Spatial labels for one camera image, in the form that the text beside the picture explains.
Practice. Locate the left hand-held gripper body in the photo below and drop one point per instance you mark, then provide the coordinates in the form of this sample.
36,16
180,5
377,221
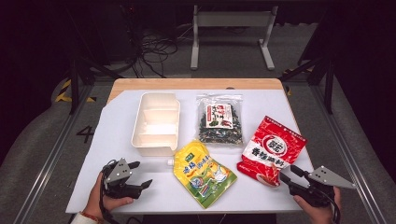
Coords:
118,174

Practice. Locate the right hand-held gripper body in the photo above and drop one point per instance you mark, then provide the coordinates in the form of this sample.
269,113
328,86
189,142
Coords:
323,182

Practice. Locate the red and white seasoning packet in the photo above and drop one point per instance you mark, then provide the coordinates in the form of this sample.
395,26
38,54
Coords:
271,149

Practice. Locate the white plastic divided container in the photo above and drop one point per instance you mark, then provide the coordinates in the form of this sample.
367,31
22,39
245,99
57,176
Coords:
157,124

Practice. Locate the yellow green spouted seasoning pouch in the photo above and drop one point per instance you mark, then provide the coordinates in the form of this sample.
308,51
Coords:
202,175

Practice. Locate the person's left hand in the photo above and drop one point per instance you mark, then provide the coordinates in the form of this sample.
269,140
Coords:
102,199

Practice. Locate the person's right hand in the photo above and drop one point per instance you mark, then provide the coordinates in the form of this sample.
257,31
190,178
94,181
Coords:
317,211

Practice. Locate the clear bag of dried seaweed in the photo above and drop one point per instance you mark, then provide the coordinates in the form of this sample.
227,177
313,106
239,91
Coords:
222,124

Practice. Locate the yellow black hazard tape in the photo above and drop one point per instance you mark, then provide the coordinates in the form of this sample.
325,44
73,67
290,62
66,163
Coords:
63,91

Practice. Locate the black metal stand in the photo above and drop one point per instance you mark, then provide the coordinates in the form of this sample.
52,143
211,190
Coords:
323,74
77,74

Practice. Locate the white metal desk frame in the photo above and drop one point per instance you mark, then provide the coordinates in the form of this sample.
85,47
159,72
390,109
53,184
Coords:
233,18

